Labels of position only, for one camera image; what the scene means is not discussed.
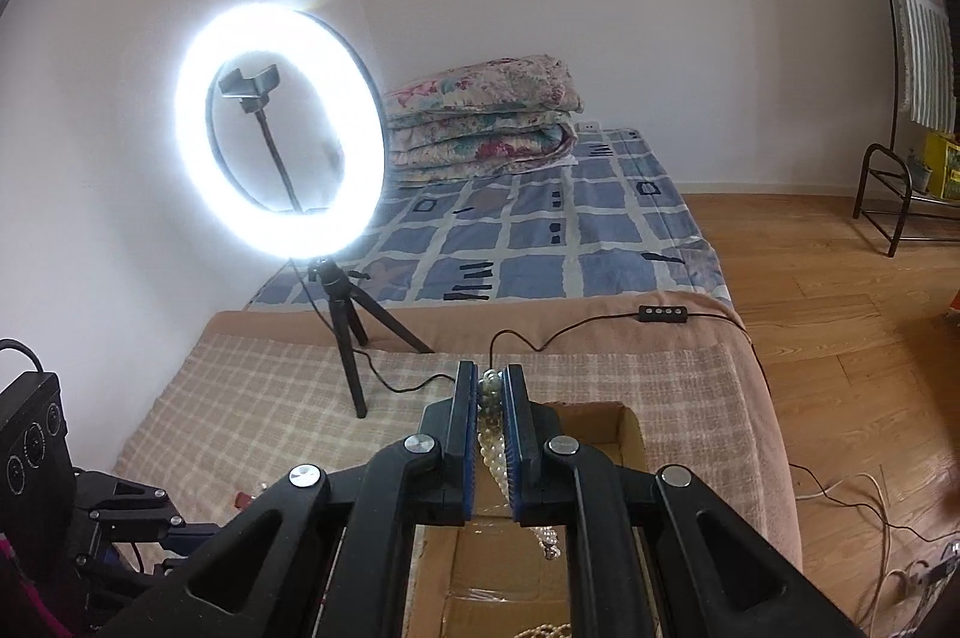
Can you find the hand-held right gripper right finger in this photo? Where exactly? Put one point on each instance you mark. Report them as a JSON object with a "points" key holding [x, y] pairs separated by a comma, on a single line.
{"points": [[521, 450]]}

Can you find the beige plaid blanket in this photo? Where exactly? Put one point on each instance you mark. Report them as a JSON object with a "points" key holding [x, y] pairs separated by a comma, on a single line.
{"points": [[262, 383]]}

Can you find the white wall socket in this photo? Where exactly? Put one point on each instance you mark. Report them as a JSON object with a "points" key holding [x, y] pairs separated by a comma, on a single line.
{"points": [[589, 126]]}

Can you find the folded floral quilt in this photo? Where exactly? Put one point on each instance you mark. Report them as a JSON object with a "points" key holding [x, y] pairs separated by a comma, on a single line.
{"points": [[480, 106]]}

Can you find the black tripod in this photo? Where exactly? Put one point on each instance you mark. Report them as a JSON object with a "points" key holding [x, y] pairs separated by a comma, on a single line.
{"points": [[349, 338]]}

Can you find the yellow box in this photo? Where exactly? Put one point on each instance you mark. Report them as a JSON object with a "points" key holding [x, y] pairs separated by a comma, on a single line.
{"points": [[941, 158]]}

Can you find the person's left forearm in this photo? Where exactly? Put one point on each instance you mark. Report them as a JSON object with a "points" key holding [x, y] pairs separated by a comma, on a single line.
{"points": [[22, 597]]}

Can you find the blue checked bed sheet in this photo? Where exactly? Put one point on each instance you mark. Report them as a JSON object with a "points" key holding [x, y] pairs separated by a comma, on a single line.
{"points": [[525, 233]]}

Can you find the striped hanging towel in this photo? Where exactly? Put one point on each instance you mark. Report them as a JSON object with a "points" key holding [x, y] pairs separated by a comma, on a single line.
{"points": [[922, 8]]}

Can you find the black clothes rack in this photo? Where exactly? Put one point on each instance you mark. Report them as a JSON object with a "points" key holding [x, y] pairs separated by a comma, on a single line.
{"points": [[883, 152]]}

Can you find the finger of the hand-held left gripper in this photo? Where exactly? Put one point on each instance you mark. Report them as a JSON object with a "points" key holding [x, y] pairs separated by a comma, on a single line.
{"points": [[195, 535], [135, 507]]}

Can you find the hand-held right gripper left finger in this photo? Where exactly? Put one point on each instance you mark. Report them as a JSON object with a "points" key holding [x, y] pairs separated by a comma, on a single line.
{"points": [[457, 428]]}

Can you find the black phone holder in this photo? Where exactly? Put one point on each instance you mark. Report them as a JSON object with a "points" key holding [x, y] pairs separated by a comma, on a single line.
{"points": [[247, 83]]}

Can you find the cardboard box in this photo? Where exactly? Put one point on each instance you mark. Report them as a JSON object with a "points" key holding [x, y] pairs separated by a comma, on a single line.
{"points": [[487, 585]]}

